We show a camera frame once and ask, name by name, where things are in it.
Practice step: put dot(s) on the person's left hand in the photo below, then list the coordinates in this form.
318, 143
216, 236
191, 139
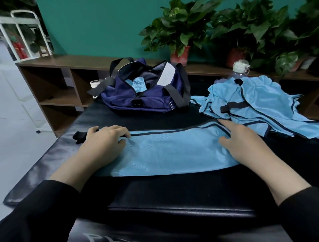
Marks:
102, 147

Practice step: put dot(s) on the person's right hand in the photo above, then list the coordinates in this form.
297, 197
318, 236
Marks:
246, 144

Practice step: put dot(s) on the light blue vest black trim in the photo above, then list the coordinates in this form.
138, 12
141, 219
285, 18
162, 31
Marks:
169, 152
137, 84
264, 104

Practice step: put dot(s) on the navy blue bag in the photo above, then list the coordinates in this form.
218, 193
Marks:
124, 99

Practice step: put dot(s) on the clear bottle silver cap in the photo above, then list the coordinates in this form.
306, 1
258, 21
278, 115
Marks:
241, 67

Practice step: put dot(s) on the person's left forearm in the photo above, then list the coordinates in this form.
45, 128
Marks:
40, 209

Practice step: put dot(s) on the person's right forearm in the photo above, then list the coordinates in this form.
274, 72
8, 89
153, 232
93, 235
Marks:
296, 199

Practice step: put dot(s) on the black leather bench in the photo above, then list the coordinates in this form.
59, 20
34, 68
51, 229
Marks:
50, 159

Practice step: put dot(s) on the small white-lidded jar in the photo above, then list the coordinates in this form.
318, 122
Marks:
94, 84

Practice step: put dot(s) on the wooden shelf cabinet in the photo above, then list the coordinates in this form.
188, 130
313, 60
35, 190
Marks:
50, 97

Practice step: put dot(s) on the green plant in white pot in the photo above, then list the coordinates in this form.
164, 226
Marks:
299, 45

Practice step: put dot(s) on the green plant in red pot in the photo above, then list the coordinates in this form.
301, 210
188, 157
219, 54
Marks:
249, 27
179, 27

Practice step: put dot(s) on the red bottle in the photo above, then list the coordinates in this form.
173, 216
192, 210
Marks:
20, 51

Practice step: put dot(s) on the white wheeled cart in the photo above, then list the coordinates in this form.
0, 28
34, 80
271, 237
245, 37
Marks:
25, 20

